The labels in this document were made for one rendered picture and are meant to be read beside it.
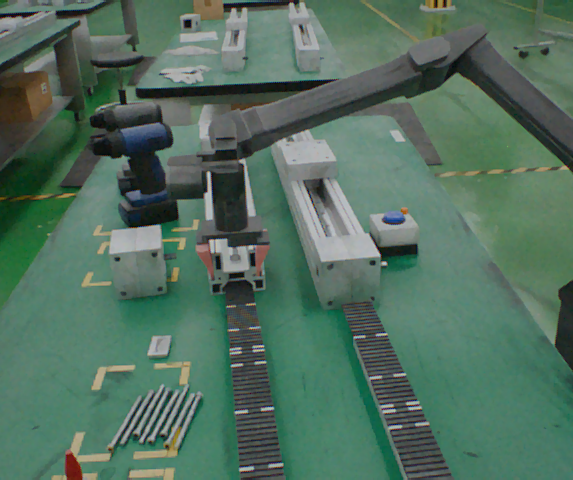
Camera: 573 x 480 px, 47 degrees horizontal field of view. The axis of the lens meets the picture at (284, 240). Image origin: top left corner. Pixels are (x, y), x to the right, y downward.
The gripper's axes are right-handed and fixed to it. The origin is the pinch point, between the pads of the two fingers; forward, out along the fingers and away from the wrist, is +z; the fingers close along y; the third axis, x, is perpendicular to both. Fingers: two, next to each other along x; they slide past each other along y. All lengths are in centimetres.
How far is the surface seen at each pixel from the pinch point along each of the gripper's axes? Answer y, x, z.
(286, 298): -8.7, 1.2, 5.4
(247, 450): 0.5, 41.4, 2.0
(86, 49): 114, -525, 42
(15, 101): 136, -360, 48
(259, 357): -2.4, 23.0, 1.9
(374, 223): -28.2, -14.6, -0.6
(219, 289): 3.1, -3.3, 4.9
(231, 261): 0.5, -6.2, 0.9
